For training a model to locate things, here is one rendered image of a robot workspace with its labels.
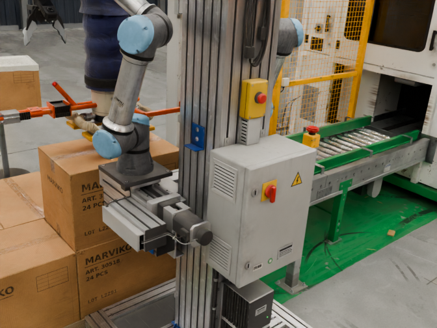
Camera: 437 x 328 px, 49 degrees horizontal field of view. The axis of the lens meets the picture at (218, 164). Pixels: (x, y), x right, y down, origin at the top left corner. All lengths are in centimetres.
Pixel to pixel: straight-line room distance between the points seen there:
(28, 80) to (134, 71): 248
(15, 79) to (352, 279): 287
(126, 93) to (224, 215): 54
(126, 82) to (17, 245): 113
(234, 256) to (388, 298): 166
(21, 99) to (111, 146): 241
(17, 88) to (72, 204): 197
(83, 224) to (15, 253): 34
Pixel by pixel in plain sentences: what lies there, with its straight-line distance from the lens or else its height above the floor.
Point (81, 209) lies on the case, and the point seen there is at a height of 76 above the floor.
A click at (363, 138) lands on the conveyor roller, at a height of 53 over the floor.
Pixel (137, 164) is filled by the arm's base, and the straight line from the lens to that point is 192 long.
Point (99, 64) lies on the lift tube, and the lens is 227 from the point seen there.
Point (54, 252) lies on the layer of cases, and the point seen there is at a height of 54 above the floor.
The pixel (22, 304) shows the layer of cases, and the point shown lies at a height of 37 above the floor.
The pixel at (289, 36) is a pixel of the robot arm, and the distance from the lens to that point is 201.
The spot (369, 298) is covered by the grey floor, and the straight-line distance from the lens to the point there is 318.
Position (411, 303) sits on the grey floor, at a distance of 324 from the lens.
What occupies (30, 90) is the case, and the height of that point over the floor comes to 82.
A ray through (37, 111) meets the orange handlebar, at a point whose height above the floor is 119.
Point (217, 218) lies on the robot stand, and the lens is 175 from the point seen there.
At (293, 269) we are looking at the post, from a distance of 302.
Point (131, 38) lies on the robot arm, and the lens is 161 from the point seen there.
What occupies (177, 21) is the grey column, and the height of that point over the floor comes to 141.
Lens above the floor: 184
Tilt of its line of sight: 23 degrees down
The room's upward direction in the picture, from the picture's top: 3 degrees clockwise
